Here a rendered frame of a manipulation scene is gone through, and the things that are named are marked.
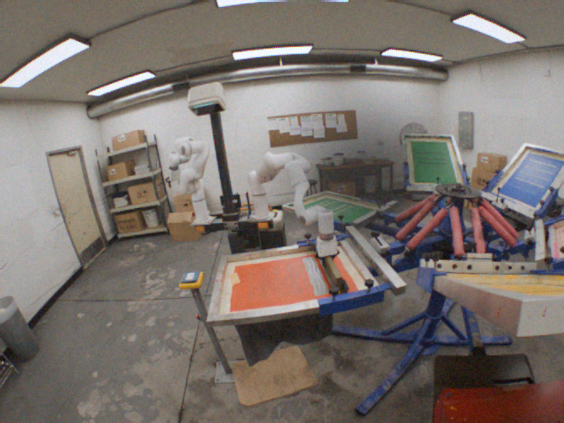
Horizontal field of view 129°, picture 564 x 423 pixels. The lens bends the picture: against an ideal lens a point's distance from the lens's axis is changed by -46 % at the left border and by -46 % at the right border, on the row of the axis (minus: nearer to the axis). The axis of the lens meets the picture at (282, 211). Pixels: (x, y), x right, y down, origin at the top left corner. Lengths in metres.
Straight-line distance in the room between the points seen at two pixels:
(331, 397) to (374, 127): 4.87
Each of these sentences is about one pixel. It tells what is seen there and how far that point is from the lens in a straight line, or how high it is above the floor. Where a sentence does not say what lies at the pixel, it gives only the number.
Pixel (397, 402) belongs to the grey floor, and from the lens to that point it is 1.94.
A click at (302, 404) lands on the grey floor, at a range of 1.89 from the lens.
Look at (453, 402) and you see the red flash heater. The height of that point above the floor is 1.10.
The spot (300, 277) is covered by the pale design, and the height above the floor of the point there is 0.95.
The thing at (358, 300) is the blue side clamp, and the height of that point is 0.99.
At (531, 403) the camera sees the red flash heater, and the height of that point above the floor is 1.10.
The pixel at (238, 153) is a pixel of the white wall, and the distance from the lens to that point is 4.90.
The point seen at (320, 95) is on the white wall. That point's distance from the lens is 5.07.
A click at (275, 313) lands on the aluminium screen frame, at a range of 1.06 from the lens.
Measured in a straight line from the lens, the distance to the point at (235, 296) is 1.25.
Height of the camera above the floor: 1.71
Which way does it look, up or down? 20 degrees down
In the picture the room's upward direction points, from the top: 7 degrees counter-clockwise
